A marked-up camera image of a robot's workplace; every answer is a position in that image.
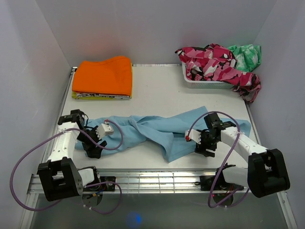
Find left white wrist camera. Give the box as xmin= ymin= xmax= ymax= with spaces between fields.
xmin=94 ymin=121 xmax=114 ymax=140

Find light blue trousers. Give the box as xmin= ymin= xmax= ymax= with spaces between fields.
xmin=74 ymin=105 xmax=252 ymax=164

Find green tie-dye trousers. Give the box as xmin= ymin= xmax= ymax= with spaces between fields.
xmin=227 ymin=44 xmax=262 ymax=72

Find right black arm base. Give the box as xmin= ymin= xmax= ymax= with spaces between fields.
xmin=199 ymin=175 xmax=244 ymax=192

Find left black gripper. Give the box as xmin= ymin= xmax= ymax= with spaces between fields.
xmin=76 ymin=125 xmax=107 ymax=159

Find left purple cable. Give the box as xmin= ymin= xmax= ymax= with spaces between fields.
xmin=9 ymin=120 xmax=124 ymax=214

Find folded yellow patterned trousers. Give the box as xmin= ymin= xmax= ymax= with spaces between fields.
xmin=71 ymin=67 xmax=133 ymax=100

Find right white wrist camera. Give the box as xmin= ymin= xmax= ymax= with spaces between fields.
xmin=185 ymin=129 xmax=201 ymax=144

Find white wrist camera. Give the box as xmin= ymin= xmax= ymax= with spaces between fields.
xmin=94 ymin=121 xmax=114 ymax=140
xmin=185 ymin=129 xmax=201 ymax=144

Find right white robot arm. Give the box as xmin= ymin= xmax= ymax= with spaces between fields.
xmin=185 ymin=112 xmax=290 ymax=198

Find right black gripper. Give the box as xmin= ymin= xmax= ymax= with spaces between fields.
xmin=194 ymin=129 xmax=219 ymax=157

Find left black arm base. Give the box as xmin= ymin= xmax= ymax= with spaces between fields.
xmin=83 ymin=176 xmax=116 ymax=192

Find aluminium mounting rail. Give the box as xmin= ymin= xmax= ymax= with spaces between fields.
xmin=26 ymin=168 xmax=286 ymax=194

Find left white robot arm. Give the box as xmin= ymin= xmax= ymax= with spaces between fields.
xmin=38 ymin=109 xmax=113 ymax=201

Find white plastic basket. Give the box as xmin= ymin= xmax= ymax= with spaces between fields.
xmin=182 ymin=63 xmax=233 ymax=89

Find pink camouflage trousers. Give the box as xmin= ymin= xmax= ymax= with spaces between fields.
xmin=175 ymin=43 xmax=261 ymax=103

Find folded orange trousers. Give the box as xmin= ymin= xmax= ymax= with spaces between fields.
xmin=72 ymin=56 xmax=132 ymax=96

